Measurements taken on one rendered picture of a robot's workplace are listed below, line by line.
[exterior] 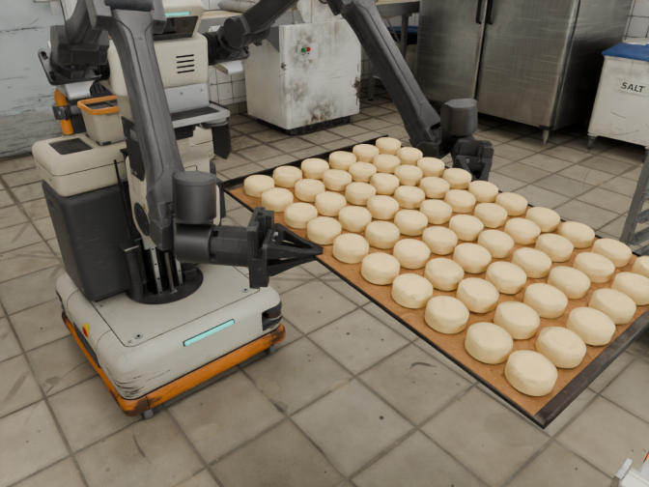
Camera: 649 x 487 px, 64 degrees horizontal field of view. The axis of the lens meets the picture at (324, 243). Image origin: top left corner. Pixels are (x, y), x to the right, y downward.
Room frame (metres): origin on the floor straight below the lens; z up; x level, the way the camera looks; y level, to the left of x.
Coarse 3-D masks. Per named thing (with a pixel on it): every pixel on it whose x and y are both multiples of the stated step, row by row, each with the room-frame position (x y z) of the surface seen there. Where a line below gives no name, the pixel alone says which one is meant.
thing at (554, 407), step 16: (368, 144) 1.03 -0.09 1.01; (240, 176) 0.83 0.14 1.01; (272, 176) 0.87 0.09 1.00; (640, 256) 0.67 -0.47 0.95; (336, 272) 0.59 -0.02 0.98; (400, 320) 0.50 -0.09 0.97; (640, 320) 0.52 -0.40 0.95; (624, 336) 0.49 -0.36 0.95; (608, 352) 0.46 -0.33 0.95; (464, 368) 0.43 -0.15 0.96; (592, 368) 0.44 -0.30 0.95; (576, 384) 0.41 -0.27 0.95; (560, 400) 0.39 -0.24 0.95; (528, 416) 0.37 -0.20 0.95; (544, 416) 0.37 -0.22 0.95
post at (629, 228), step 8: (648, 152) 1.71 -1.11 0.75; (648, 160) 1.70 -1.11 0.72; (648, 168) 1.70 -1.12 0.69; (640, 176) 1.71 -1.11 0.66; (648, 176) 1.69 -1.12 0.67; (640, 184) 1.70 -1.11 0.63; (648, 184) 1.70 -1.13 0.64; (640, 192) 1.70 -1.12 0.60; (632, 200) 1.71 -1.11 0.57; (640, 200) 1.69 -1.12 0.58; (632, 208) 1.71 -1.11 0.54; (640, 208) 1.70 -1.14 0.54; (632, 216) 1.70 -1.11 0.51; (632, 224) 1.69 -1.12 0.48; (624, 232) 1.71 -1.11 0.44; (632, 232) 1.70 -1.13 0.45; (624, 240) 1.70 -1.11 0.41
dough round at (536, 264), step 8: (520, 248) 0.64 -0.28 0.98; (528, 248) 0.64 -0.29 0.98; (520, 256) 0.62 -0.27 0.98; (528, 256) 0.62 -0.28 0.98; (536, 256) 0.62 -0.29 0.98; (544, 256) 0.62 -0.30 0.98; (520, 264) 0.61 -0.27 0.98; (528, 264) 0.60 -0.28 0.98; (536, 264) 0.60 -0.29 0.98; (544, 264) 0.60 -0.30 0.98; (528, 272) 0.60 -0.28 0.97; (536, 272) 0.60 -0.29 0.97; (544, 272) 0.60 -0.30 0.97
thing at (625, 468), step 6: (624, 462) 0.35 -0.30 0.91; (630, 462) 0.35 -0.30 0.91; (624, 468) 0.34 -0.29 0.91; (630, 468) 0.35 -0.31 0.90; (618, 474) 0.33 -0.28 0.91; (624, 474) 0.34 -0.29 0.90; (630, 474) 0.34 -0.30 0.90; (636, 474) 0.34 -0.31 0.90; (642, 474) 0.34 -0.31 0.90; (612, 480) 0.33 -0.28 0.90; (618, 480) 0.33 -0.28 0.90; (624, 480) 0.33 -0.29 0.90; (630, 480) 0.33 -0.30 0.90; (636, 480) 0.33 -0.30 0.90; (642, 480) 0.33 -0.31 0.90; (648, 480) 0.33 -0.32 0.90; (612, 486) 0.33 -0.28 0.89; (618, 486) 0.33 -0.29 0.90; (624, 486) 0.33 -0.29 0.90; (630, 486) 0.33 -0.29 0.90; (636, 486) 0.33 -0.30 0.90; (642, 486) 0.33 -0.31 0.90; (648, 486) 0.33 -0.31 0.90
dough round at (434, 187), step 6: (426, 180) 0.84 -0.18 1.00; (432, 180) 0.84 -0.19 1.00; (438, 180) 0.84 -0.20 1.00; (444, 180) 0.85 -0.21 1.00; (420, 186) 0.83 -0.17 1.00; (426, 186) 0.82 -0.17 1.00; (432, 186) 0.82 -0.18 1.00; (438, 186) 0.82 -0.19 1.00; (444, 186) 0.82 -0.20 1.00; (426, 192) 0.82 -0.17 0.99; (432, 192) 0.81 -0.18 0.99; (438, 192) 0.81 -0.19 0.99; (444, 192) 0.82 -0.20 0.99; (432, 198) 0.81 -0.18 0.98; (438, 198) 0.81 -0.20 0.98
